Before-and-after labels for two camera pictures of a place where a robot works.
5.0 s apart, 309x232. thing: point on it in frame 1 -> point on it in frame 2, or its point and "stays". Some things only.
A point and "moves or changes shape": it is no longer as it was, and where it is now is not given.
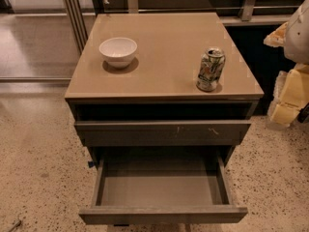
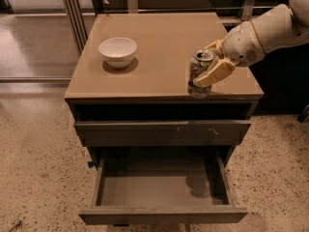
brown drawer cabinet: [164, 87] stays
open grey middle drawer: [157, 189] stays
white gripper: [298, 39] -> [241, 44]
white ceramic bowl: [118, 51] stays
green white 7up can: [210, 69] moves or changes shape
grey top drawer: [159, 133] stays
